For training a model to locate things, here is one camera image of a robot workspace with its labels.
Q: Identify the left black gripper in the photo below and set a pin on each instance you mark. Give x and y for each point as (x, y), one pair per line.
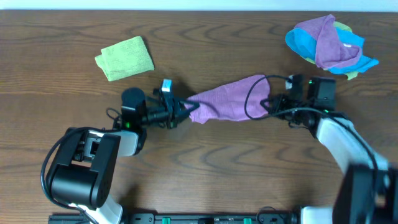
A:
(170, 109)

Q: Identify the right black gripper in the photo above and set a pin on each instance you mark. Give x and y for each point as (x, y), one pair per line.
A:
(281, 98)

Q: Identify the purple cloth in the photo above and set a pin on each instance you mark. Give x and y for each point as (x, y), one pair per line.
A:
(330, 51)
(236, 101)

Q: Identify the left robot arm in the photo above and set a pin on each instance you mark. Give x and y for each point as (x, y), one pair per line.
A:
(78, 171)

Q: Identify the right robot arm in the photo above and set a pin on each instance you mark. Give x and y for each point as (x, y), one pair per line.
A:
(368, 193)

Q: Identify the blue cloth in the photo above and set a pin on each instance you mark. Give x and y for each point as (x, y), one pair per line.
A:
(304, 45)

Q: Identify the folded green cloth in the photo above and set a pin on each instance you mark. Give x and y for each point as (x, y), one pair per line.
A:
(124, 59)

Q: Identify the yellow-green cloth under pile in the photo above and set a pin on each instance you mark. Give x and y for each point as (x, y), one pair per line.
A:
(336, 24)

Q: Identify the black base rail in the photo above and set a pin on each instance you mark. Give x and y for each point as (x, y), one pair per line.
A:
(265, 218)

